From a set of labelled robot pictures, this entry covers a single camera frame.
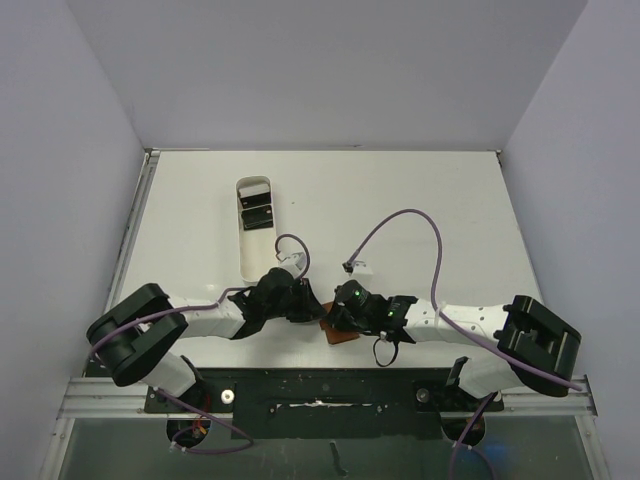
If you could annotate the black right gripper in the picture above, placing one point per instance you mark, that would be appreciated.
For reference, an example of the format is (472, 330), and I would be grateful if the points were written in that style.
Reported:
(341, 310)

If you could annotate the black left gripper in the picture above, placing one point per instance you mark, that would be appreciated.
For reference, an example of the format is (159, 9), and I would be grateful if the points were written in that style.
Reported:
(309, 308)

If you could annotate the brown leather card holder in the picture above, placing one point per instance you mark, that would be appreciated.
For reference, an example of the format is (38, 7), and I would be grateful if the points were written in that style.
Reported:
(334, 336)

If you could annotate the black card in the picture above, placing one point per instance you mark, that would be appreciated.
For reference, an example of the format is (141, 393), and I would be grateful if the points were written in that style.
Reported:
(255, 201)
(257, 218)

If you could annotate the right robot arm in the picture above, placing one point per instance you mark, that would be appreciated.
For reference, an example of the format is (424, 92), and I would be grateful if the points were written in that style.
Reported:
(528, 344)

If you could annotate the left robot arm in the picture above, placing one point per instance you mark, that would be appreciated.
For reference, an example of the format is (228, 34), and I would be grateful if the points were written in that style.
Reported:
(133, 340)

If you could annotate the white card stack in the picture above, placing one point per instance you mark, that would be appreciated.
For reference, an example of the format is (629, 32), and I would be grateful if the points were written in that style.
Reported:
(254, 189)

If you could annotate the white oblong tray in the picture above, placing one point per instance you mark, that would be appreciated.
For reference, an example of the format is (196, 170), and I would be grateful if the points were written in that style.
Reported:
(256, 248)

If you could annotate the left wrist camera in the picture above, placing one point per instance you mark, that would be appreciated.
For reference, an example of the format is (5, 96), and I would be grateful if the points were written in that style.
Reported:
(294, 264)

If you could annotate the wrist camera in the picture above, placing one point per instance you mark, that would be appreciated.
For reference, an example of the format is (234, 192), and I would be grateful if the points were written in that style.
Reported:
(294, 264)
(358, 270)

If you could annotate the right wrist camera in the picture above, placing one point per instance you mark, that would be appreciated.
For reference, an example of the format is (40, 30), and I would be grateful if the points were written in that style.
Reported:
(358, 270)

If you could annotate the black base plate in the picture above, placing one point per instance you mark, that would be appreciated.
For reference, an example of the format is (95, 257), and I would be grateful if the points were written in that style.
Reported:
(334, 403)

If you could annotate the aluminium rail frame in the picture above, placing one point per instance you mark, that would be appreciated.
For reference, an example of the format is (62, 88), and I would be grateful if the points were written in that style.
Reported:
(98, 397)

